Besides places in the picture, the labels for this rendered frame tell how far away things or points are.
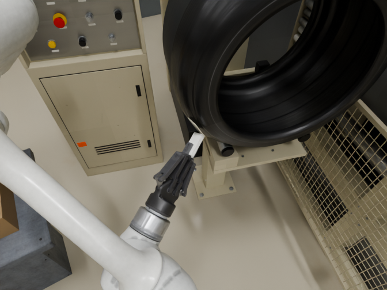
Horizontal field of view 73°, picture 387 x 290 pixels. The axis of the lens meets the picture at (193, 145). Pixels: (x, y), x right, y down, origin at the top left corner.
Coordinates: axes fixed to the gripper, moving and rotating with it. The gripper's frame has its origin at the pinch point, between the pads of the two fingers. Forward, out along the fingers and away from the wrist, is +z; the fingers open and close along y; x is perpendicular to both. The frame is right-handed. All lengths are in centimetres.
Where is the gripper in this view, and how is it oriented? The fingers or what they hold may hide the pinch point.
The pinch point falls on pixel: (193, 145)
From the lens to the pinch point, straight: 72.2
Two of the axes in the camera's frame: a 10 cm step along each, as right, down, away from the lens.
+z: 4.7, -8.5, 2.2
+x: 7.4, 2.4, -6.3
